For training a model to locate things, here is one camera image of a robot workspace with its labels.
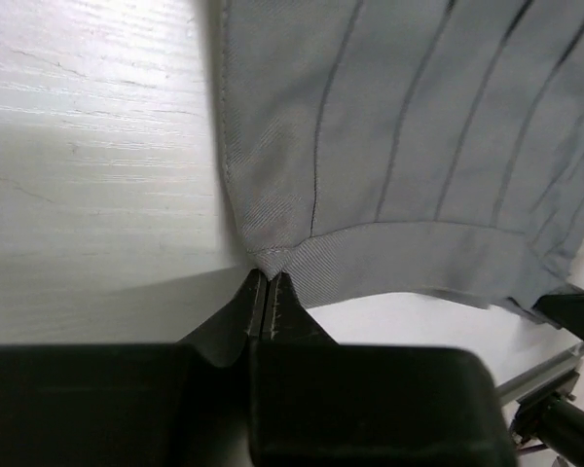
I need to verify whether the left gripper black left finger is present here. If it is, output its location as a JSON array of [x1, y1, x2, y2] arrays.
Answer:
[[0, 270, 267, 466]]

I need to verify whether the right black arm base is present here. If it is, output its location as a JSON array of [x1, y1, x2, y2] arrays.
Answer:
[[509, 370, 584, 466]]

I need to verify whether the grey pleated skirt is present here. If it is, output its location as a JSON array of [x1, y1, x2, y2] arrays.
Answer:
[[219, 1, 584, 321]]

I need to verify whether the aluminium front rail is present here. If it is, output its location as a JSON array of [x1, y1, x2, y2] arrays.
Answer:
[[496, 342, 584, 406]]

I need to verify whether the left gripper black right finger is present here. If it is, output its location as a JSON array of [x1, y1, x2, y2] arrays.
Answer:
[[247, 274, 516, 466]]

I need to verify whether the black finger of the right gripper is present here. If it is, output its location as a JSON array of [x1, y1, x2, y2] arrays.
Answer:
[[534, 291, 584, 342]]

